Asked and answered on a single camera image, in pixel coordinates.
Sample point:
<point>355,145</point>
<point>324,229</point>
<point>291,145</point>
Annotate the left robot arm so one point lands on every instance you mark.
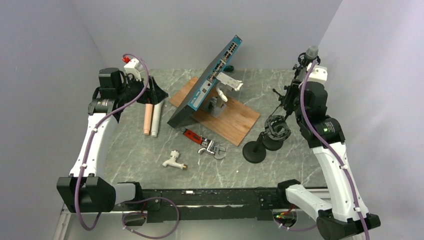
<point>85,185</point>

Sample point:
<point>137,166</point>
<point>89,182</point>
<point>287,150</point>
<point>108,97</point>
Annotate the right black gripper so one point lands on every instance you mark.
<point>293,90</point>

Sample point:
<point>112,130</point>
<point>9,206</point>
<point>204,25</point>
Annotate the wooden board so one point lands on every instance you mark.
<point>233,123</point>

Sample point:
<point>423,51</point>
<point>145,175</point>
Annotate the green small object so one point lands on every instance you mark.
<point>229,69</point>

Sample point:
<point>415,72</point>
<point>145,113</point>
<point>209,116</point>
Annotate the black round-base mic stand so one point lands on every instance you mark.
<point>272,138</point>

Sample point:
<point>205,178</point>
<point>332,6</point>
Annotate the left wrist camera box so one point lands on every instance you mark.
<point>133,67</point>

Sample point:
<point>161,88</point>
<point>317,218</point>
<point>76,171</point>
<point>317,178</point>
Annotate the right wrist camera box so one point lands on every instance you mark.
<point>319,74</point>

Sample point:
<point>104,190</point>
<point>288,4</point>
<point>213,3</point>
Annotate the grey metal bracket fixture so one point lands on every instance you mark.
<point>216,104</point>

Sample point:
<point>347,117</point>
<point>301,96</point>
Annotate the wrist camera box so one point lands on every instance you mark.
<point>133,67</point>
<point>319,74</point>

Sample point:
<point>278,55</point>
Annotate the grey microphone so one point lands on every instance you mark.
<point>304,59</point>

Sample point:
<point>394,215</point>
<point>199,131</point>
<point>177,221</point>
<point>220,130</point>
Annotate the white plastic faucet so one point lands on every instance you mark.
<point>172,161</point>

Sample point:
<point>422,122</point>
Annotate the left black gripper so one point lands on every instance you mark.
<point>153,95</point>

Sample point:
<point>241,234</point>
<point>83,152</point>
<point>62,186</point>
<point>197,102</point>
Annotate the pink microphone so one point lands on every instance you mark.
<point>147,119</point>

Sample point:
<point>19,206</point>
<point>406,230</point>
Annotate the blue network switch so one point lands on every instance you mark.
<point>207,80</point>

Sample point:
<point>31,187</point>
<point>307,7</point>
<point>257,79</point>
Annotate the black tripod mic stand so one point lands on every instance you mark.
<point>281,97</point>

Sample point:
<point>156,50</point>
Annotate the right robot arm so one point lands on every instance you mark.
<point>345,215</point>

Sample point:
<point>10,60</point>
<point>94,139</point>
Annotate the white microphone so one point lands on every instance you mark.
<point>157,109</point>

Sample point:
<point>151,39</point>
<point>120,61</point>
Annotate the black front rail frame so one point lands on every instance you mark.
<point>208,204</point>

